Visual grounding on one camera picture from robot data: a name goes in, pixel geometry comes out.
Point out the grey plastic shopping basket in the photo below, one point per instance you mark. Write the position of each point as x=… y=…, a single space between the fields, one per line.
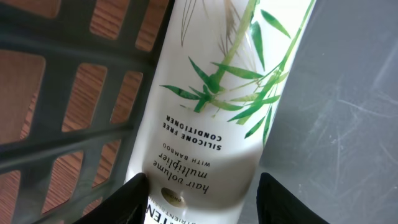
x=76 y=77

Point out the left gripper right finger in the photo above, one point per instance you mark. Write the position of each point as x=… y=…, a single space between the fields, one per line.
x=276 y=205

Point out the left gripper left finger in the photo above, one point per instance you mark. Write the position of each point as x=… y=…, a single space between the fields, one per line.
x=126 y=206

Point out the white conditioner tube gold cap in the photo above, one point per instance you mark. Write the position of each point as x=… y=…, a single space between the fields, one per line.
x=215 y=92

